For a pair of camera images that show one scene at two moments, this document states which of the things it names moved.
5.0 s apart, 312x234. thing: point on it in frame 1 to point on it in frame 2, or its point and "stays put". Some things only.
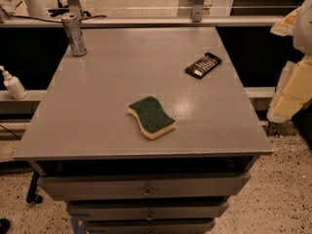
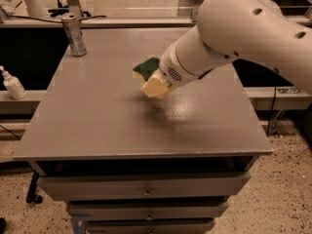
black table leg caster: (31, 194) stays put
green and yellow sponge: (152, 116) to (146, 68)
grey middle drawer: (152, 211) stays put
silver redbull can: (74, 34) stays put
